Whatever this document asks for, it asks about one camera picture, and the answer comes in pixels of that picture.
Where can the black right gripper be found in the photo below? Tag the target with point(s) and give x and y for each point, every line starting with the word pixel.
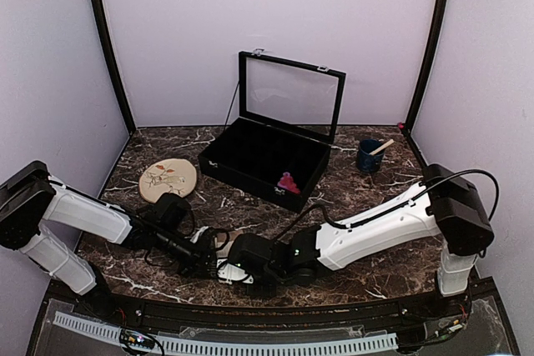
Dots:
pixel 262 293

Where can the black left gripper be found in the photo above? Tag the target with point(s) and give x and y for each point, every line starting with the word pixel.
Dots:
pixel 202 254

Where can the beige brown striped sock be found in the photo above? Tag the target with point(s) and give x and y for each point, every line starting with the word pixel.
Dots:
pixel 226 238

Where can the maroon purple striped sock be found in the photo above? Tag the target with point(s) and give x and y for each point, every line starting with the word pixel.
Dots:
pixel 287 182

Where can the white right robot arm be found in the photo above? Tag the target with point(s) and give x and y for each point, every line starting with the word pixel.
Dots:
pixel 443 203

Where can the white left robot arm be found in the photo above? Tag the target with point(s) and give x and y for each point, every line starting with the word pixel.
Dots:
pixel 32 195

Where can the beige cloth hat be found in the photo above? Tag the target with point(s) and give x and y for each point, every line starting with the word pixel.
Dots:
pixel 172 175

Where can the dark blue mug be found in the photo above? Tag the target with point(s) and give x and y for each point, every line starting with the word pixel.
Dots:
pixel 366 162

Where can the black display case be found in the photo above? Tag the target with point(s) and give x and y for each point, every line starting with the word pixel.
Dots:
pixel 288 116

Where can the wooden stick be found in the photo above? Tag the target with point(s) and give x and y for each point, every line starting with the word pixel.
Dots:
pixel 382 147

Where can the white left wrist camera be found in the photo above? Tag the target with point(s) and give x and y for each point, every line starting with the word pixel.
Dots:
pixel 204 237

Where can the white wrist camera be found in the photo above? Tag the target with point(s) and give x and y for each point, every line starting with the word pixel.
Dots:
pixel 204 237
pixel 228 273

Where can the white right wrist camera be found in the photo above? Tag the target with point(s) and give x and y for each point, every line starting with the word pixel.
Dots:
pixel 228 273

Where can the white slotted cable duct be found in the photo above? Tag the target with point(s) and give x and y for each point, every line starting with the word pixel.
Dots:
pixel 203 341

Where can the black front frame rail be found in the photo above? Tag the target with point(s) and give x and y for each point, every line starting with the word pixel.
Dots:
pixel 392 313

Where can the black left corner post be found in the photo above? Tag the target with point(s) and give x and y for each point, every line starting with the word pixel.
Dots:
pixel 105 39

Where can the black corner post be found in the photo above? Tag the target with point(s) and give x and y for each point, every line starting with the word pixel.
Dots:
pixel 105 39
pixel 426 64

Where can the black right corner post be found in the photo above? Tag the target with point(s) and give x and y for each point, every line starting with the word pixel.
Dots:
pixel 426 64

